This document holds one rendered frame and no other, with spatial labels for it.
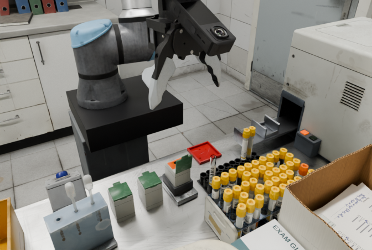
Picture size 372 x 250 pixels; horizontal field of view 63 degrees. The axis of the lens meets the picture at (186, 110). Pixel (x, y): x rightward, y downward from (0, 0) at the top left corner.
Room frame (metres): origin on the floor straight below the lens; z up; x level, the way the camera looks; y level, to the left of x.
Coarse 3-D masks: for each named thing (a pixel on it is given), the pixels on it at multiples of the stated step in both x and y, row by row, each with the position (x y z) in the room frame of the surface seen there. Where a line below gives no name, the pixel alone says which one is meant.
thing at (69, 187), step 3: (66, 183) 0.36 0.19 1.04; (69, 183) 0.36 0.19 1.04; (72, 183) 0.36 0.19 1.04; (66, 186) 0.35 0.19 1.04; (69, 186) 0.35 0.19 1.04; (72, 186) 0.35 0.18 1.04; (66, 189) 0.35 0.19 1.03; (69, 189) 0.35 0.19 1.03; (72, 189) 0.35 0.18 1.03; (66, 192) 0.35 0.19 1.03; (69, 192) 0.35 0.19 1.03; (72, 192) 0.35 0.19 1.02; (75, 192) 0.36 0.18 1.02; (69, 195) 0.35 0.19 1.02; (72, 195) 0.35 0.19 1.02
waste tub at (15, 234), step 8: (0, 200) 0.38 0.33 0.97; (8, 200) 0.38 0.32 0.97; (0, 208) 0.38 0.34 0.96; (8, 208) 0.36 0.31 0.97; (0, 216) 0.37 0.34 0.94; (8, 216) 0.35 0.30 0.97; (16, 216) 0.38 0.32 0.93; (0, 224) 0.37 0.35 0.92; (8, 224) 0.33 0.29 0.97; (16, 224) 0.36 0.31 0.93; (0, 232) 0.37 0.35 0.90; (8, 232) 0.31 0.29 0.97; (16, 232) 0.34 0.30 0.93; (0, 240) 0.36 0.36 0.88; (8, 240) 0.30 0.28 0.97; (16, 240) 0.33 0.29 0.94; (0, 248) 0.35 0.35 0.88; (8, 248) 0.29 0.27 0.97; (16, 248) 0.31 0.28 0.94; (24, 248) 0.35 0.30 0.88
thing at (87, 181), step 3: (87, 174) 0.38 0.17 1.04; (84, 177) 0.37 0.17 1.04; (87, 177) 0.37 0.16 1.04; (90, 177) 0.37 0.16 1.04; (84, 180) 0.37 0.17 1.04; (87, 180) 0.37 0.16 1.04; (90, 180) 0.37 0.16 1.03; (84, 183) 0.37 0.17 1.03; (87, 183) 0.37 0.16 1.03; (90, 183) 0.37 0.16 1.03; (87, 186) 0.37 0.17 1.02; (90, 186) 0.37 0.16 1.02; (87, 189) 0.37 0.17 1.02; (90, 189) 0.37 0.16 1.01
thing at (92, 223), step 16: (96, 192) 0.40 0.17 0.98; (64, 208) 0.36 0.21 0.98; (80, 208) 0.36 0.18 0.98; (96, 208) 0.36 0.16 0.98; (48, 224) 0.33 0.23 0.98; (64, 224) 0.33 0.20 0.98; (80, 224) 0.34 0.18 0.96; (96, 224) 0.35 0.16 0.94; (64, 240) 0.32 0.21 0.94; (80, 240) 0.34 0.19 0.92; (96, 240) 0.35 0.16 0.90; (112, 240) 0.36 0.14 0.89
